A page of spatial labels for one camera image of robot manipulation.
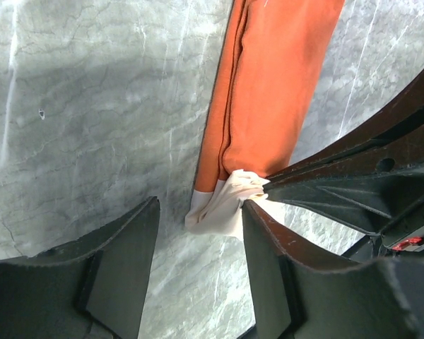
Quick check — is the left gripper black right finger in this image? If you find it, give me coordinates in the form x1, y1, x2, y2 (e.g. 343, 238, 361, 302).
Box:
242, 201, 424, 338

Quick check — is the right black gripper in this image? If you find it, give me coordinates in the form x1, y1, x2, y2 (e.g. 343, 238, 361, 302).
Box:
266, 69, 424, 263

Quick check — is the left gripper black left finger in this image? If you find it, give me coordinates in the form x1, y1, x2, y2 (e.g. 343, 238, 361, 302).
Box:
0, 197, 160, 338

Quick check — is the orange underwear beige waistband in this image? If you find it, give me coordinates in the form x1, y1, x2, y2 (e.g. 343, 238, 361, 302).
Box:
184, 1, 344, 239

